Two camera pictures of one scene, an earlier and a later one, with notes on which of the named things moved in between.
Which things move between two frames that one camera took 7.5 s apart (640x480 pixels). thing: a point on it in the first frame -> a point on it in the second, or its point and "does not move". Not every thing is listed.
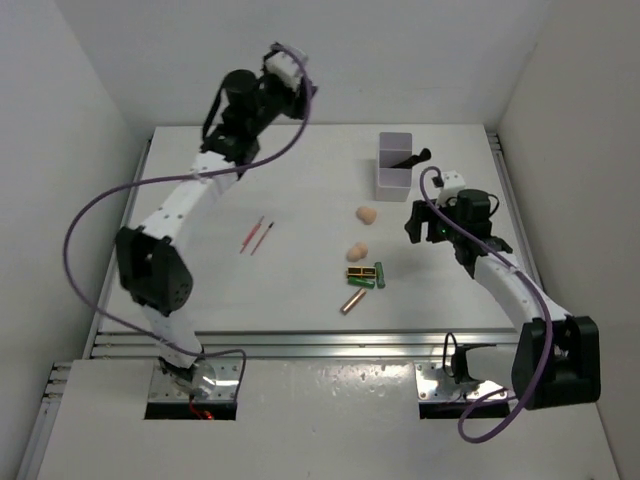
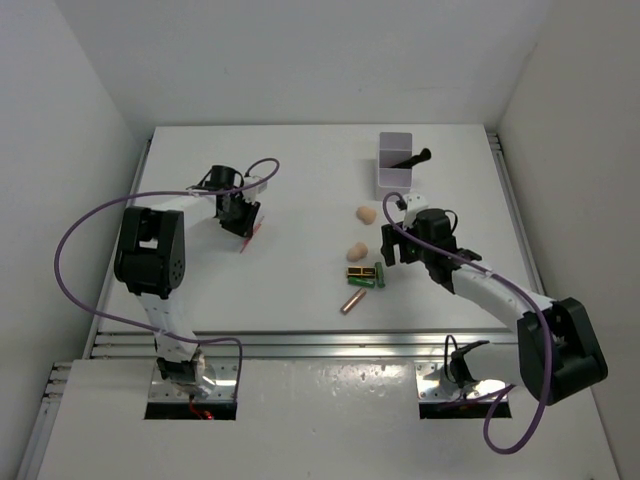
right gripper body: (439, 227) -> (410, 249)
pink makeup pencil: (251, 234) does not move
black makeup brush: (424, 155) does not move
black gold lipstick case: (361, 271) does not move
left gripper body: (277, 99) -> (239, 213)
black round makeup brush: (425, 154) does not move
